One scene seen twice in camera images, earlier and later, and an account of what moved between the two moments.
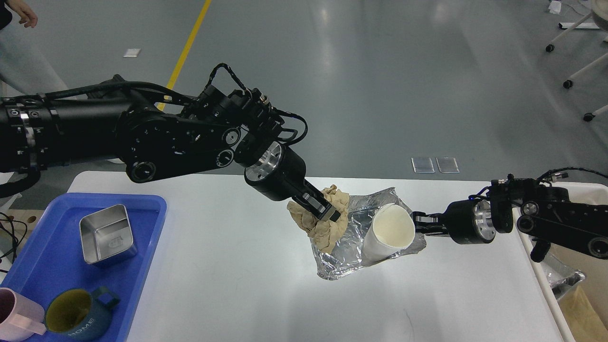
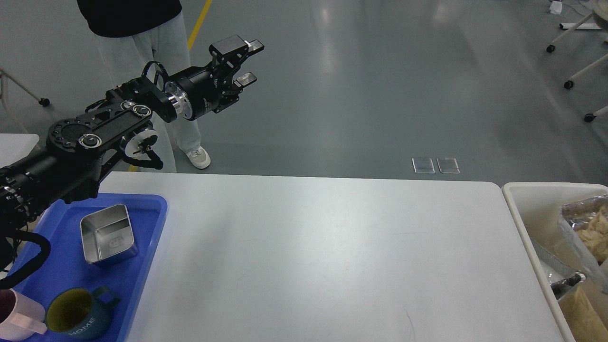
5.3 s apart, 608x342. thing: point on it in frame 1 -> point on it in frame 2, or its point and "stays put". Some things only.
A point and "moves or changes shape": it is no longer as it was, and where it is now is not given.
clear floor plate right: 447,165 stays put
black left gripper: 278,175 -> 196,91
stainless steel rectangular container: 106,235 stays put
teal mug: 79,314 stays put
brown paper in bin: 584,323 stays put
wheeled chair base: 599,12 stays put
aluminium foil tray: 347,253 moves or changes shape
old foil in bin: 573,280 stays put
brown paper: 329,234 moves or changes shape
